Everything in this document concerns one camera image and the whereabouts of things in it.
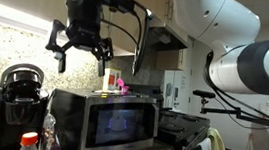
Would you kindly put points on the black coffee maker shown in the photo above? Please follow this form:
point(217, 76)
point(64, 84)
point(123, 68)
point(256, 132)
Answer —
point(14, 106)

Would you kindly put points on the beige cabinet above range hood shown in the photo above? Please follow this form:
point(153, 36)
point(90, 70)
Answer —
point(158, 20)

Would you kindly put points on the stainless steel microwave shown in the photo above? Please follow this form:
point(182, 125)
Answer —
point(119, 123)

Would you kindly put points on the steel range hood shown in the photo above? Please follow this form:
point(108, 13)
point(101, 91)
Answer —
point(165, 38)

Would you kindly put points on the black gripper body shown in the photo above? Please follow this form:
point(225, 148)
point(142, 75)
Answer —
point(83, 22)

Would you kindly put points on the yellow hanging towel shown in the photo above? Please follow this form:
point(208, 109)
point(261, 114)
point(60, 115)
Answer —
point(217, 144)

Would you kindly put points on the pink coffee pod cup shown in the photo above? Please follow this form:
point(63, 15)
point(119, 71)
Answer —
point(124, 90)

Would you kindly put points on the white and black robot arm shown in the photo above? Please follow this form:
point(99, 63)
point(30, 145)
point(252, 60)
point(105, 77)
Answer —
point(214, 16)

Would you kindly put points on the black electric stove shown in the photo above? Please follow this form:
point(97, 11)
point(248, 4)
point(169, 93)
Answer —
point(176, 126)

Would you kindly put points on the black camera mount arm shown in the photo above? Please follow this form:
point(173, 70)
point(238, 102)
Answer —
point(237, 113)

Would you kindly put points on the black camera on stand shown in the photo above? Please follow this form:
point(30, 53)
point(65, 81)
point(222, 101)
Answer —
point(203, 93)

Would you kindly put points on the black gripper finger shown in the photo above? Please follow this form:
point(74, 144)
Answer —
point(105, 53)
point(57, 41)

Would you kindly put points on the white refrigerator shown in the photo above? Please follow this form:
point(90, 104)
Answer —
point(182, 86)

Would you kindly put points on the coke bottle with orange cap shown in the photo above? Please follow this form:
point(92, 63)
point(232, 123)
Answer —
point(29, 140)

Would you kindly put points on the white box with red print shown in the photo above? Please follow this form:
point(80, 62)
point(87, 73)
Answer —
point(111, 79)

